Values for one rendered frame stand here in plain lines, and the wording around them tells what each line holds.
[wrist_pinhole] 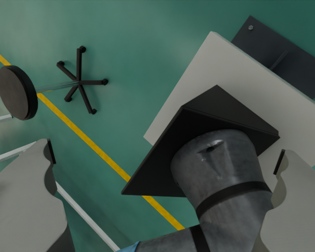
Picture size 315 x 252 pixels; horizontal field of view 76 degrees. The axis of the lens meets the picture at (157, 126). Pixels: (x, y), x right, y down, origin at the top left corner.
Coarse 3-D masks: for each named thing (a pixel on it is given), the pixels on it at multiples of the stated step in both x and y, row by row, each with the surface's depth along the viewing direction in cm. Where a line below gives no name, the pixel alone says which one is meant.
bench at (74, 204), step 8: (8, 152) 214; (16, 152) 218; (0, 160) 207; (56, 184) 213; (64, 192) 210; (72, 200) 208; (80, 208) 206; (88, 216) 204; (96, 224) 202; (96, 232) 200; (104, 240) 197; (112, 248) 194
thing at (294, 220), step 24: (288, 168) 9; (312, 168) 9; (288, 192) 8; (312, 192) 8; (264, 216) 7; (288, 216) 7; (312, 216) 7; (264, 240) 6; (288, 240) 6; (312, 240) 6
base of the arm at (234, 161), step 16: (192, 144) 32; (208, 144) 30; (224, 144) 30; (240, 144) 31; (176, 160) 33; (192, 160) 31; (208, 160) 30; (224, 160) 29; (240, 160) 29; (256, 160) 31; (176, 176) 34; (192, 176) 30; (208, 176) 29; (224, 176) 28; (240, 176) 28; (256, 176) 29; (192, 192) 31; (208, 192) 28; (224, 192) 27; (240, 192) 26; (208, 208) 27
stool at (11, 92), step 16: (80, 48) 152; (80, 64) 157; (0, 80) 125; (16, 80) 116; (80, 80) 161; (96, 80) 152; (0, 96) 131; (16, 96) 122; (32, 96) 118; (16, 112) 128; (32, 112) 123
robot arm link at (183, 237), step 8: (176, 232) 27; (184, 232) 26; (152, 240) 27; (160, 240) 26; (168, 240) 26; (176, 240) 25; (184, 240) 25; (192, 240) 24; (128, 248) 27; (136, 248) 26; (144, 248) 26; (152, 248) 25; (160, 248) 25; (168, 248) 24; (176, 248) 24; (184, 248) 24; (192, 248) 24
